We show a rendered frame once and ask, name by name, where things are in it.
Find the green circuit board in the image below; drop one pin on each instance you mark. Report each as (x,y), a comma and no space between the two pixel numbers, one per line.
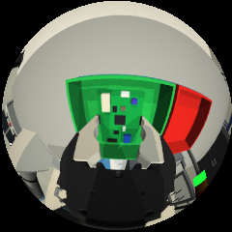
(120,112)

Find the green bin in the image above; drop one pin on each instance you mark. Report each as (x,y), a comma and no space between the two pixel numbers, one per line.
(83,103)

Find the red bin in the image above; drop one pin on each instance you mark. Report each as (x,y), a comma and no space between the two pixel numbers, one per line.
(188,115)

